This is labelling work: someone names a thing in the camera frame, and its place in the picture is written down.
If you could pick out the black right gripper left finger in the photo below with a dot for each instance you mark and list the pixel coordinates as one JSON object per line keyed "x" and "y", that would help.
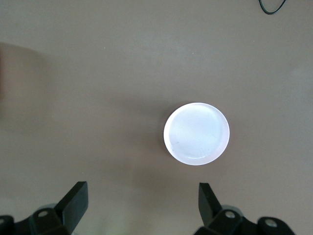
{"x": 71, "y": 208}

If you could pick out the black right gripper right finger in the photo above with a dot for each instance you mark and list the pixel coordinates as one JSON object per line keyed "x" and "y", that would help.
{"x": 210, "y": 208}

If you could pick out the white round plate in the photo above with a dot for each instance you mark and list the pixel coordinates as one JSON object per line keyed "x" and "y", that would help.
{"x": 196, "y": 134}

